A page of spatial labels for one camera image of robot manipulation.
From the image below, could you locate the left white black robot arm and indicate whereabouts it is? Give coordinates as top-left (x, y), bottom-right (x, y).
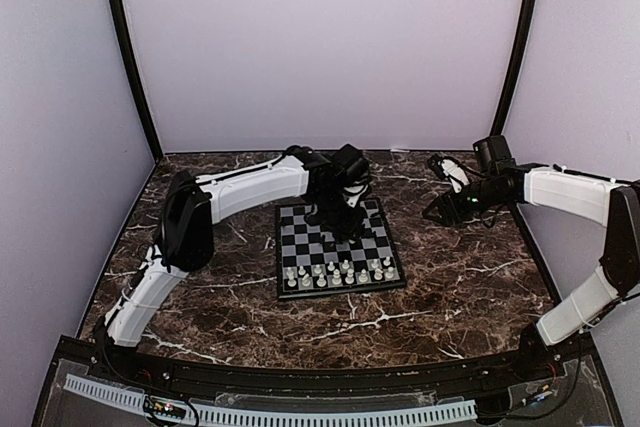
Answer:
top-left (93, 144), bottom-right (370, 383)

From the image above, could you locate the black frame post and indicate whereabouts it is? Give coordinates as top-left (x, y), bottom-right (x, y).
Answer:
top-left (108, 0), bottom-right (164, 163)
top-left (490, 0), bottom-right (536, 136)

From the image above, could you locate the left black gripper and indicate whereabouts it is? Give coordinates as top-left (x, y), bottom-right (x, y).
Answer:
top-left (313, 187), bottom-right (367, 241)

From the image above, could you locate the right black frame post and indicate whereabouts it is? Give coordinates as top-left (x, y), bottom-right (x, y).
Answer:
top-left (490, 0), bottom-right (536, 136)

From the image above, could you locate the white slotted cable duct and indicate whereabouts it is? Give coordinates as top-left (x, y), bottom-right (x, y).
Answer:
top-left (63, 374), bottom-right (477, 426)

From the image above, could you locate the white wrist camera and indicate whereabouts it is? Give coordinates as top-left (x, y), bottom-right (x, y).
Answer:
top-left (427, 154), bottom-right (469, 193)
top-left (342, 184), bottom-right (370, 208)

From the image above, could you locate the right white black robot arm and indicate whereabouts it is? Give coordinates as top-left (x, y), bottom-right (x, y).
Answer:
top-left (422, 135), bottom-right (639, 381)

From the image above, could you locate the black grey chessboard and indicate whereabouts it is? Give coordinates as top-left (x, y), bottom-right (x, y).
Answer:
top-left (275, 198), bottom-right (407, 301)

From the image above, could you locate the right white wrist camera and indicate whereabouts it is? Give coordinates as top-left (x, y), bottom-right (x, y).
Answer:
top-left (427, 154), bottom-right (469, 193)

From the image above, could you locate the black front rail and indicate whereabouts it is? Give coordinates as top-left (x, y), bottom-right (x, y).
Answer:
top-left (54, 336), bottom-right (591, 397)

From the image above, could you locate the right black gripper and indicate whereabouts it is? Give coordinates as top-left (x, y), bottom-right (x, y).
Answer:
top-left (423, 177), bottom-right (509, 227)

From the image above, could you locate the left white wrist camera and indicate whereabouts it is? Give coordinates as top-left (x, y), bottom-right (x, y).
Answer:
top-left (342, 184), bottom-right (370, 208)

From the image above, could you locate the left black frame post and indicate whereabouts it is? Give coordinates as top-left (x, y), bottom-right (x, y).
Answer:
top-left (108, 0), bottom-right (164, 163)

